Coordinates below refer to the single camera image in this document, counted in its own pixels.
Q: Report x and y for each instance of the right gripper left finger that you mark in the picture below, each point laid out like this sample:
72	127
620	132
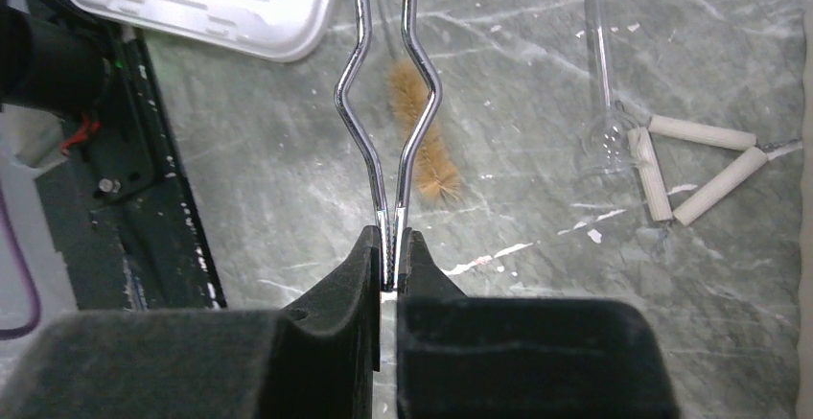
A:
314	358

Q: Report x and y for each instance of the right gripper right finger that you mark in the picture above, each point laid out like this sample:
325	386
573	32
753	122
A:
459	356

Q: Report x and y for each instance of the beige plastic bin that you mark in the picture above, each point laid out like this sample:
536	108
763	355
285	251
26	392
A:
804	345

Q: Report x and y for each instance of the clear round flask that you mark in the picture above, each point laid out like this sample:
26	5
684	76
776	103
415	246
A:
606	142

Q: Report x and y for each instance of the white clay triangle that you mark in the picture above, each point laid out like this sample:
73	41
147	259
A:
700	176

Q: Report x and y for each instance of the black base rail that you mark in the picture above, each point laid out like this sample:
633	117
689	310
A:
119	207

